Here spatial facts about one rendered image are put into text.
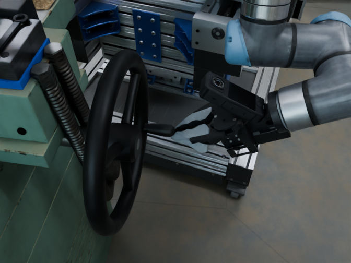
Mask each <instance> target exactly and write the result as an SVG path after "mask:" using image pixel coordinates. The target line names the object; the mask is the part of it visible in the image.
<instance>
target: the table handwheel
mask: <svg viewBox="0 0 351 263"><path fill-rule="evenodd" d="M128 70H129V72H130V74H131V75H130V81H129V86H128V91H127V97H126V102H125V107H124V111H123V116H122V120H121V123H114V122H113V123H111V122H112V117H113V112H114V107H115V103H116V99H117V97H118V93H119V90H120V87H121V84H122V81H123V79H124V77H125V75H126V73H127V71H128ZM133 115H134V125H132V121H133ZM148 115H149V92H148V80H147V73H146V68H145V65H144V62H143V60H142V58H141V56H140V55H139V54H138V53H137V52H135V51H133V50H130V49H124V50H121V51H119V52H117V53H116V54H115V55H114V56H113V57H112V58H111V59H110V60H109V62H108V63H107V65H106V67H105V69H104V71H103V73H102V75H101V77H100V80H99V82H98V85H97V88H96V92H95V95H94V98H93V101H92V105H91V109H90V114H89V119H88V124H87V127H86V126H79V127H80V129H81V131H82V133H83V135H84V140H85V141H84V144H85V145H84V157H83V196H84V205H85V210H86V215H87V218H88V221H89V223H90V225H91V227H92V229H93V230H94V231H95V232H96V233H97V234H99V235H101V236H106V237H108V236H112V235H114V234H116V233H117V232H118V231H119V230H120V229H121V228H122V226H123V225H124V223H125V222H126V220H127V218H128V216H129V214H130V212H131V208H132V206H133V203H134V200H135V197H136V193H137V189H138V186H139V181H140V178H141V173H142V168H143V163H144V156H145V149H146V141H147V133H146V132H144V125H145V123H146V124H148ZM112 160H115V161H120V164H121V170H122V177H123V188H122V191H121V194H120V196H119V199H118V201H117V203H116V205H115V207H114V209H113V211H112V213H111V214H110V215H109V212H108V207H107V200H106V167H107V165H108V164H109V163H110V162H111V161H112Z"/></svg>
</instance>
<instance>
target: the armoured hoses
mask: <svg viewBox="0 0 351 263"><path fill-rule="evenodd" d="M43 52H44V54H45V56H46V58H47V59H49V60H50V61H51V63H52V65H53V67H54V70H55V72H56V73H57V76H58V79H59V80H60V83H61V86H63V89H64V92H65V94H66V97H67V98H68V100H69V103H70V105H71V106H72V109H73V111H74V113H75V115H76V117H77V119H78V121H79V123H80V125H81V126H86V127H87V124H88V119H89V114H90V108H89V106H88V104H87V102H86V100H85V97H84V94H83V92H82V90H81V88H80V85H79V83H78V81H77V79H76V76H75V74H74V72H73V70H72V67H71V65H70V63H69V61H68V59H67V56H66V54H65V51H64V49H63V47H62V44H61V43H58V42H52V43H49V44H48V45H46V46H45V47H44V49H43ZM30 73H31V75H32V77H33V79H35V80H37V81H38V83H39V84H40V87H41V88H42V91H44V94H45V97H46V98H47V101H48V102H49V104H50V107H51V108H52V110H53V113H54V115H55V116H56V118H57V121H58V123H59V124H60V126H61V129H62V130H63V132H64V134H65V136H66V137H67V140H68V142H69V143H70V145H71V147H72V149H73V150H74V152H75V154H76V156H77V158H78V160H79V161H80V163H81V165H82V166H83V157H84V145H85V144H84V141H85V140H84V135H83V133H82V131H81V129H80V127H79V125H78V123H77V120H76V118H75V116H74V114H73V112H72V109H71V108H70V106H69V103H68V102H67V100H66V97H65V96H64V93H63V91H62V89H61V86H60V85H59V83H58V81H57V77H56V75H55V73H54V71H53V68H52V66H51V64H49V63H47V62H39V63H36V64H35V65H33V66H32V68H31V70H30ZM119 173H120V161H115V160H112V161H111V162H110V163H109V164H108V165H107V167H106V200H107V202H108V201H110V200H111V199H112V197H113V193H114V184H115V180H117V178H118V177H119Z"/></svg>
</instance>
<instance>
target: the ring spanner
mask: <svg viewBox="0 0 351 263"><path fill-rule="evenodd" d="M18 18H24V19H22V20H17V19H18ZM28 19H29V17H28V15H26V14H16V15H14V16H13V18H12V22H13V23H12V24H11V26H10V27H9V28H8V29H7V31H6V32H5V33H4V34H3V36H2V37H1V38H0V51H1V50H2V49H3V47H4V46H5V45H6V43H7V42H8V41H9V39H10V38H11V37H12V36H13V34H14V33H15V32H16V30H17V29H18V28H19V26H20V25H21V24H23V23H26V22H27V21H28Z"/></svg>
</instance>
